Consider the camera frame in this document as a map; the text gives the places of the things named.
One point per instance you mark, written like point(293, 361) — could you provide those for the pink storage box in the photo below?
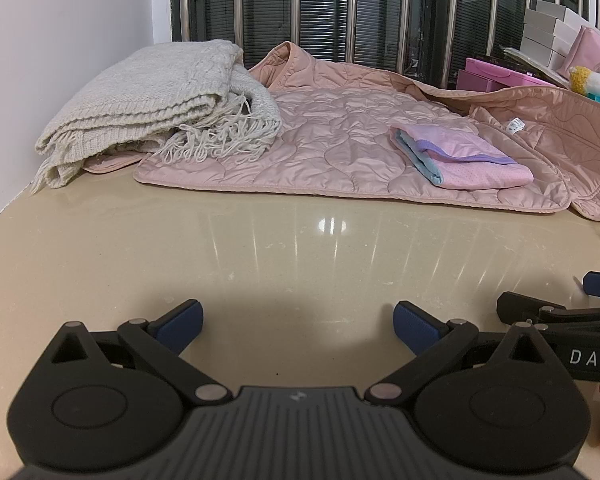
point(495, 77)

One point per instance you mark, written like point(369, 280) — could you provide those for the pink quilted blanket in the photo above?
point(330, 125)

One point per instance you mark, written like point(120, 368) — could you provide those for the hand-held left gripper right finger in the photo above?
point(417, 326)

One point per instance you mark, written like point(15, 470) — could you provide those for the white and yellow plush toy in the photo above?
point(595, 85)

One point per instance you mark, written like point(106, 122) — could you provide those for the pink pillow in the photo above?
point(590, 47)

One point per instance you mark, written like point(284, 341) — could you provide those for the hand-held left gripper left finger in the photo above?
point(180, 322)

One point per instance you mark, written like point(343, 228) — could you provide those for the pink and blue garment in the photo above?
point(460, 160)

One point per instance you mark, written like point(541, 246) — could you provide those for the dark window blinds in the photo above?
point(310, 10)

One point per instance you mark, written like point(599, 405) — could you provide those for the white knitted fringed blanket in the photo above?
point(145, 95)

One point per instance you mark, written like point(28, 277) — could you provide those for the white cardboard box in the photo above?
point(542, 21)
point(540, 52)
point(542, 35)
point(562, 12)

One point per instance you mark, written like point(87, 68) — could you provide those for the stack of papers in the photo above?
point(535, 62)

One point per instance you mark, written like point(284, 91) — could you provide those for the metal bed headboard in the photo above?
point(352, 10)

